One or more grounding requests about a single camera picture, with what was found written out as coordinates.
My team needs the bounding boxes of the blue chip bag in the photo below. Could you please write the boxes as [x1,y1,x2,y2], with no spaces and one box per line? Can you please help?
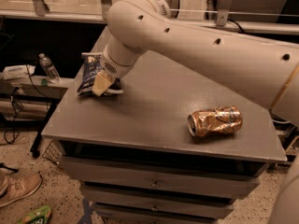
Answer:
[77,52,123,96]

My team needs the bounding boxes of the clear plastic water bottle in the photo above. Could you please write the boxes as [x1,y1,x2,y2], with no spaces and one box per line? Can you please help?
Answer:
[38,53,60,83]

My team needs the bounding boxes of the white tissue pack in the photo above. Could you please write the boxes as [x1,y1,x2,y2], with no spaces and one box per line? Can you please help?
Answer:
[1,64,36,80]

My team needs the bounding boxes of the grey drawer cabinet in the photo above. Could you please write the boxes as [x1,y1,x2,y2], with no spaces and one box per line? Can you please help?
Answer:
[43,50,285,224]

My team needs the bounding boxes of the wire mesh basket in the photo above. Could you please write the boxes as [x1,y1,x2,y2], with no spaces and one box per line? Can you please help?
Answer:
[42,142,61,166]

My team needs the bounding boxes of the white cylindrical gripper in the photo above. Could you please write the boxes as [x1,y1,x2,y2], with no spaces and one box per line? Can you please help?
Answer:
[92,36,145,96]

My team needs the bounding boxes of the tan sneaker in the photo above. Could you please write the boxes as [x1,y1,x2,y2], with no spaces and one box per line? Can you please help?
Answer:
[0,171,43,207]

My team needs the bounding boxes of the green snack package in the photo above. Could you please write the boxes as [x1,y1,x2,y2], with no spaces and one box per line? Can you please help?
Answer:
[17,205,52,224]

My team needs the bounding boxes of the black cable on floor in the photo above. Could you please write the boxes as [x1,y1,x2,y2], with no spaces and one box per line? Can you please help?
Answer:
[2,87,24,146]

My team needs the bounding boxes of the low grey side bench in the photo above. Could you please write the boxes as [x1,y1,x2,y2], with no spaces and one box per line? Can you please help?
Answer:
[0,76,74,158]

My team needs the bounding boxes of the crushed gold soda can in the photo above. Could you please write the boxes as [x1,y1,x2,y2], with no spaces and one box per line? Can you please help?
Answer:
[188,105,243,137]

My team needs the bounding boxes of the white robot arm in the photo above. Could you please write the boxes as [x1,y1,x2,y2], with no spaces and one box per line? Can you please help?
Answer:
[93,0,299,125]

